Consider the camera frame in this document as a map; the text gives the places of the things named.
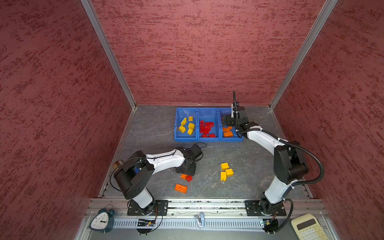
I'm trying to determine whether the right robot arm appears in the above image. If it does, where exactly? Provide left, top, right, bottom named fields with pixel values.
left=222, top=101, right=325, bottom=216

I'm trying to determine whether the blue three-compartment bin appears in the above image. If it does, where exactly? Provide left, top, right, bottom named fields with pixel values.
left=174, top=108, right=244, bottom=142

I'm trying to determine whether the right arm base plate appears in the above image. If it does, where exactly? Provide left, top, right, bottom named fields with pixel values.
left=244, top=199, right=287, bottom=217

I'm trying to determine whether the green alarm clock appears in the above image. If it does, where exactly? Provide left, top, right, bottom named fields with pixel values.
left=89, top=208, right=115, bottom=234

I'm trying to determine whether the black corrugated cable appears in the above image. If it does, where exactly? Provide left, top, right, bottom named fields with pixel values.
left=232, top=89, right=325, bottom=185

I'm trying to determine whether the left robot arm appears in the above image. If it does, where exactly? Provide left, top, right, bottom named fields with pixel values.
left=110, top=144, right=204, bottom=216

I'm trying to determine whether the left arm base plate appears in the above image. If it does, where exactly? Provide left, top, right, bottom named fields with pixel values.
left=127, top=200, right=169, bottom=217

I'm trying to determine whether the cream calculator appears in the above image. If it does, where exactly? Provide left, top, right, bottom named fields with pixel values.
left=291, top=214, right=328, bottom=240

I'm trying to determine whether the checkered cloth object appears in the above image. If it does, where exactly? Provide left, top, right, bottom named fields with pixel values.
left=113, top=160, right=123, bottom=170

